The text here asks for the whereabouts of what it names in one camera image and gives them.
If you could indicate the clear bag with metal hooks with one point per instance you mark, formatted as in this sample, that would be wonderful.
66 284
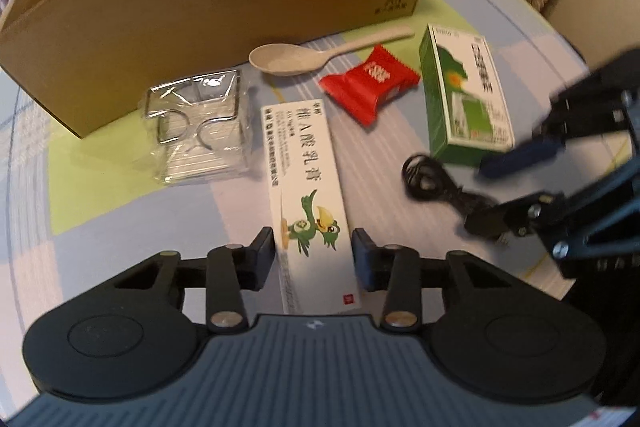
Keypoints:
200 126

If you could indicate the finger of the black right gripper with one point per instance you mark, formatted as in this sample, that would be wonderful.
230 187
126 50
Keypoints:
526 155
518 217

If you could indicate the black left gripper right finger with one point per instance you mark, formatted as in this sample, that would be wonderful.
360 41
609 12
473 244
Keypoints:
485 329

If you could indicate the checked tablecloth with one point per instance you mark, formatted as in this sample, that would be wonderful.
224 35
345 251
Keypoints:
76 212

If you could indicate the red candy packet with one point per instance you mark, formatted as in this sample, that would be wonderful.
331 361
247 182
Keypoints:
364 88

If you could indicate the beige plastic spoon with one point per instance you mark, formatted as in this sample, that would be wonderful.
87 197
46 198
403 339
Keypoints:
289 60

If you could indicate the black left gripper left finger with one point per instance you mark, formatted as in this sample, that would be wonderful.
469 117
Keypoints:
147 325

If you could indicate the green white spray box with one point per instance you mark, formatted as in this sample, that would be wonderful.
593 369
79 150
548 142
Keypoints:
467 116

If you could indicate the white ointment box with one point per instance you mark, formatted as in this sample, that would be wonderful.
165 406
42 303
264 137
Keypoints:
317 271

